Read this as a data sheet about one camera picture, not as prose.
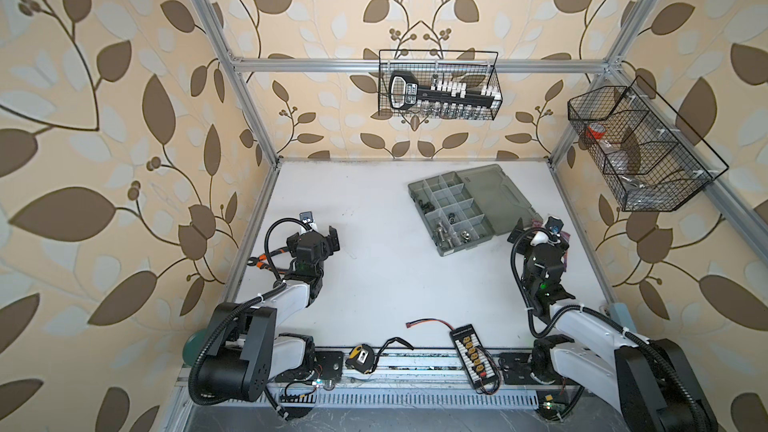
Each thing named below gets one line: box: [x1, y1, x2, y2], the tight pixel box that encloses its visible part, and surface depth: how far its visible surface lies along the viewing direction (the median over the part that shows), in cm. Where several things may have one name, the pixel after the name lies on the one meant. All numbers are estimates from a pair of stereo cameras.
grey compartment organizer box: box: [407, 164, 544, 257], surface depth 107 cm
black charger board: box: [449, 324, 499, 389], surface depth 77 cm
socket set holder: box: [389, 71, 503, 113], surface depth 86 cm
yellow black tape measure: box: [345, 344, 375, 374], surface depth 75 cm
